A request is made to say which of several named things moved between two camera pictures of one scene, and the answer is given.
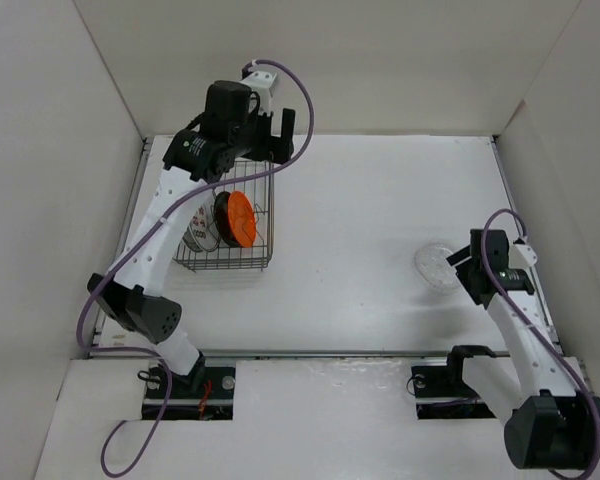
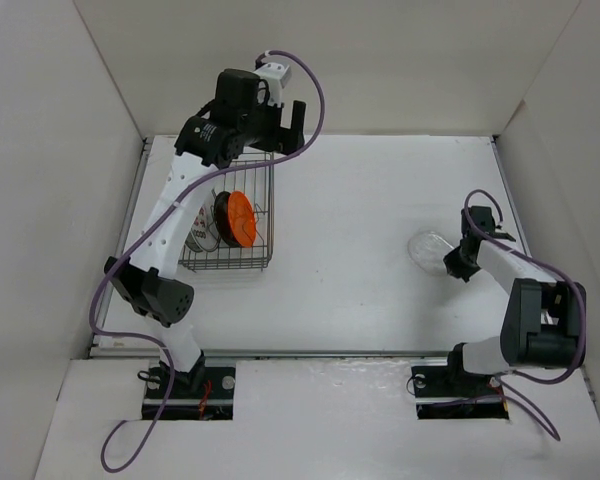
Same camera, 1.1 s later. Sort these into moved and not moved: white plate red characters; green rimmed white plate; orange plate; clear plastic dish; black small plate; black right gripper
Moved: black right gripper; clear plastic dish
Not moved: black small plate; green rimmed white plate; white plate red characters; orange plate
